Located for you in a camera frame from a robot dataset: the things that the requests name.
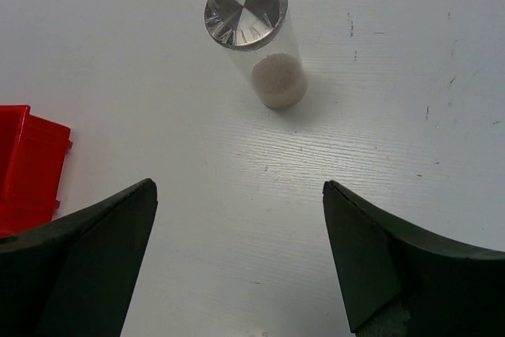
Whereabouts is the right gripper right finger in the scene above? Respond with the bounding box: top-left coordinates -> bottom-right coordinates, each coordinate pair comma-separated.
323,181 -> 504,336

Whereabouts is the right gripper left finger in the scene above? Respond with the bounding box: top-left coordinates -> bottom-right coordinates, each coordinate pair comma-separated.
1,178 -> 158,336

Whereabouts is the clear jar with metal lid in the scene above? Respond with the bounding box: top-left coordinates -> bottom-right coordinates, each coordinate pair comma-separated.
204,0 -> 308,110

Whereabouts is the red plastic organizer tray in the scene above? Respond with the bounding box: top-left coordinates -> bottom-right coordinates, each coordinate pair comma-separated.
1,105 -> 72,238

